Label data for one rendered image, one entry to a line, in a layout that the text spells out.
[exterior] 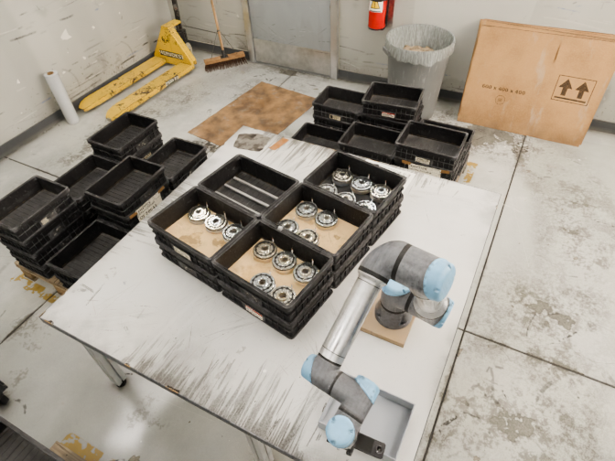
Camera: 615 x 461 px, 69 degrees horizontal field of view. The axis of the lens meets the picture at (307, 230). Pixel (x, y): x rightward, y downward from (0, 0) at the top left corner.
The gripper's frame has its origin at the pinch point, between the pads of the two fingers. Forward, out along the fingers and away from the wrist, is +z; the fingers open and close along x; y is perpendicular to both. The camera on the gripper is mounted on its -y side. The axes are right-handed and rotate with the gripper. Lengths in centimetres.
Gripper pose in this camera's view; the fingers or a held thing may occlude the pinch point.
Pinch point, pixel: (355, 441)
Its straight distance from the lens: 161.2
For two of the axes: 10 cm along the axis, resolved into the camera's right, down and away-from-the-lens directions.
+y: -9.2, -2.6, 3.1
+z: 1.6, 4.7, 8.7
